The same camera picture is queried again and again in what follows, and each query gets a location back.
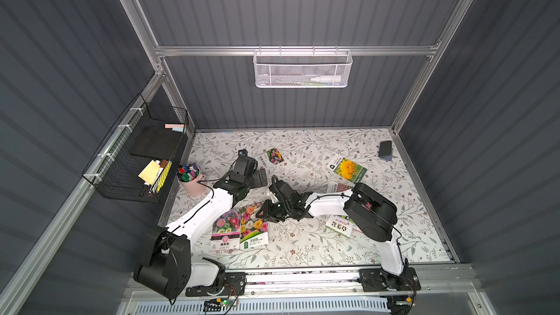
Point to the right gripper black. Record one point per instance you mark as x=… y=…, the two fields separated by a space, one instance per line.
x=278 y=200

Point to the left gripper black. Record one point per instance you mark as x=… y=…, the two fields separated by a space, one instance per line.
x=244 y=168

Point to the sunflowers moss rose seed packet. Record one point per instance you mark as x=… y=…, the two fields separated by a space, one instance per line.
x=274 y=156

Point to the mixed ranunculus seed packet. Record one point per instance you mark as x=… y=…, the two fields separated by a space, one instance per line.
x=254 y=228

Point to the green leaf purple seed packet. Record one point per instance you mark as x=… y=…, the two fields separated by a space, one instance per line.
x=340 y=225

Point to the purple pink flower seed packet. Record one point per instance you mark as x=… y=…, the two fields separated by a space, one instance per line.
x=226 y=232

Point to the pink flowers white seed packet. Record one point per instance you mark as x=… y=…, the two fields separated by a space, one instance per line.
x=336 y=187

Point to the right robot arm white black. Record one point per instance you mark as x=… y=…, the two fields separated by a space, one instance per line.
x=371 y=212

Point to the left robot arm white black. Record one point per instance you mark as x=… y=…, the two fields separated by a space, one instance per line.
x=165 y=263

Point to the yellow marigold seed packet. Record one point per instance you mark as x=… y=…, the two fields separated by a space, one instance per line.
x=347 y=169

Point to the pink pen cup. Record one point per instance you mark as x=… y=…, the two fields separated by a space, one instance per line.
x=189 y=177

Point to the black phone-like device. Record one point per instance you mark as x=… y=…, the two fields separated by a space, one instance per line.
x=385 y=150

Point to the white tube in basket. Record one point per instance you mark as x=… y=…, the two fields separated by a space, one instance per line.
x=327 y=79

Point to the yellow sticky note pad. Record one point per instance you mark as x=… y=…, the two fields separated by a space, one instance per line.
x=150 y=172

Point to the white wire mesh basket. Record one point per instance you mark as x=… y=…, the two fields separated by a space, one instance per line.
x=294 y=68

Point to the black wire wall basket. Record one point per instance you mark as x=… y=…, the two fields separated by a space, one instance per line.
x=147 y=131

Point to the aluminium front rail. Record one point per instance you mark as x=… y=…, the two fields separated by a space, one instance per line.
x=436 y=278

